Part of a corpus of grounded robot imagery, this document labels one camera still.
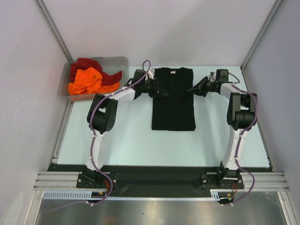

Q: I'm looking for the white slotted cable duct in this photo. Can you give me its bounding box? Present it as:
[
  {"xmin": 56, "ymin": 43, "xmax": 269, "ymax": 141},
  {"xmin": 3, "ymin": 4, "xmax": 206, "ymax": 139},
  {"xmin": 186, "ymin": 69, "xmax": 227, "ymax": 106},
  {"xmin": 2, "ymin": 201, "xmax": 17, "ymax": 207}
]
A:
[{"xmin": 43, "ymin": 190, "xmax": 232, "ymax": 201}]

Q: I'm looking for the dark red t-shirt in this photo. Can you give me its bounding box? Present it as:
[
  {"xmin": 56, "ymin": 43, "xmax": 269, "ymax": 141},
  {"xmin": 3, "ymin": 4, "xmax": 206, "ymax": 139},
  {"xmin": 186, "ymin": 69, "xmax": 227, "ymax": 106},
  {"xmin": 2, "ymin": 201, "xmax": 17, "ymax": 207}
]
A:
[{"xmin": 70, "ymin": 58, "xmax": 122, "ymax": 86}]

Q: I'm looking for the black t-shirt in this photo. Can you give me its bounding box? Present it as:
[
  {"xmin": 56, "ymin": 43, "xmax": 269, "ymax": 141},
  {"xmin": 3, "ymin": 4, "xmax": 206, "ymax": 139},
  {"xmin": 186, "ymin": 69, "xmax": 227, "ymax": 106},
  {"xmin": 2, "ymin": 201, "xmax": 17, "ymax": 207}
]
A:
[{"xmin": 151, "ymin": 67, "xmax": 196, "ymax": 131}]

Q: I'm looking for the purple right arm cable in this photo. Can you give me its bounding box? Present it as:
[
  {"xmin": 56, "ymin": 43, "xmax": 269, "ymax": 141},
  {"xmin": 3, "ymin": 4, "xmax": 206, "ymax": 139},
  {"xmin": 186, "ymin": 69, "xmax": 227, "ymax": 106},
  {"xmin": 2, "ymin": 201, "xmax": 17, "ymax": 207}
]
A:
[{"xmin": 217, "ymin": 71, "xmax": 258, "ymax": 207}]

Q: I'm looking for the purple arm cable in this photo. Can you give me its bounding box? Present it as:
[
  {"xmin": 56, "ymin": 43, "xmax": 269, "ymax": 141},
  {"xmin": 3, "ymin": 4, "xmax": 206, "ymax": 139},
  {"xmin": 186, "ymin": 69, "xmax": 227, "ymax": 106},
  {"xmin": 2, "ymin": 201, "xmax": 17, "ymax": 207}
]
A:
[
  {"xmin": 217, "ymin": 71, "xmax": 258, "ymax": 207},
  {"xmin": 45, "ymin": 60, "xmax": 152, "ymax": 213}
]

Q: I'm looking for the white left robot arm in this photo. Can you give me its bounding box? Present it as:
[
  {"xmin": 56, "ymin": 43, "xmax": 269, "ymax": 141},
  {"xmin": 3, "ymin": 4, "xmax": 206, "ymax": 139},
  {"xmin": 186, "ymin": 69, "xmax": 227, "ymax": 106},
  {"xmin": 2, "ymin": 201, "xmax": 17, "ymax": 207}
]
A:
[{"xmin": 82, "ymin": 78, "xmax": 168, "ymax": 188}]

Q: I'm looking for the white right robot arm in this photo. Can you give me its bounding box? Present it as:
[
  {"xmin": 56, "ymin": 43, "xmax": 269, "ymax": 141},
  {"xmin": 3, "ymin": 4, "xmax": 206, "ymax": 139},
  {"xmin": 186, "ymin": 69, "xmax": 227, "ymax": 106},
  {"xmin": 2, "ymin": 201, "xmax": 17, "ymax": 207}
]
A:
[{"xmin": 188, "ymin": 76, "xmax": 257, "ymax": 188}]

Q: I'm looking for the orange t-shirt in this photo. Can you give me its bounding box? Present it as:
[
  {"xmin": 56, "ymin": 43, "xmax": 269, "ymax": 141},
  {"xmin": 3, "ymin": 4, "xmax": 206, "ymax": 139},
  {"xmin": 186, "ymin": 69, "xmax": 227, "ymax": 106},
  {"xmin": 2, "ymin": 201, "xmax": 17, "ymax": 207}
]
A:
[{"xmin": 68, "ymin": 68, "xmax": 120, "ymax": 95}]

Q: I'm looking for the clear plastic bin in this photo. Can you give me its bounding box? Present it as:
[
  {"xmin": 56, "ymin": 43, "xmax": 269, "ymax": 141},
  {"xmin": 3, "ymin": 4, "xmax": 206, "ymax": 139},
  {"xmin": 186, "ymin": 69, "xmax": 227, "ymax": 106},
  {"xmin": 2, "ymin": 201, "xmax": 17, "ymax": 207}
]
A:
[{"xmin": 59, "ymin": 56, "xmax": 129, "ymax": 101}]

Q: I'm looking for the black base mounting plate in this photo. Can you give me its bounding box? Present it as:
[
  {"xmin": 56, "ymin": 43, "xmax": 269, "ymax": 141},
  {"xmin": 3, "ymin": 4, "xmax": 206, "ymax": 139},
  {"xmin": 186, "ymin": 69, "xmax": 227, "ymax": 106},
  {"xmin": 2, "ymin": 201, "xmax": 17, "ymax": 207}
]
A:
[{"xmin": 48, "ymin": 164, "xmax": 244, "ymax": 198}]

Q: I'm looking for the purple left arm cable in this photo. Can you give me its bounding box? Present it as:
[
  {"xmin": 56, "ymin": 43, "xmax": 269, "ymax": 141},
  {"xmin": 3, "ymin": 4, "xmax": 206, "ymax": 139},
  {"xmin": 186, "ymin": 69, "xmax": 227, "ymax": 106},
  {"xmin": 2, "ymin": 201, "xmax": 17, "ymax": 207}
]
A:
[{"xmin": 45, "ymin": 60, "xmax": 152, "ymax": 213}]

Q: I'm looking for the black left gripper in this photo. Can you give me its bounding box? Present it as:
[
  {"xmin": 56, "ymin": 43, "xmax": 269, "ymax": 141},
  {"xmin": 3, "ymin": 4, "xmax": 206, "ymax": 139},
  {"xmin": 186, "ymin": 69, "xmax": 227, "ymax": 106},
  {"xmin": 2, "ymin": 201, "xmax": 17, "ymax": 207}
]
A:
[{"xmin": 140, "ymin": 78, "xmax": 168, "ymax": 99}]

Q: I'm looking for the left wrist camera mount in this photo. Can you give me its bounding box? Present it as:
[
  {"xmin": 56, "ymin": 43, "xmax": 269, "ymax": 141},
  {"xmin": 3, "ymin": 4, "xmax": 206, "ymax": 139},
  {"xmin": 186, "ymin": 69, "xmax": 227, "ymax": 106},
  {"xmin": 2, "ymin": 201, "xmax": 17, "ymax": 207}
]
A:
[{"xmin": 125, "ymin": 69, "xmax": 154, "ymax": 88}]

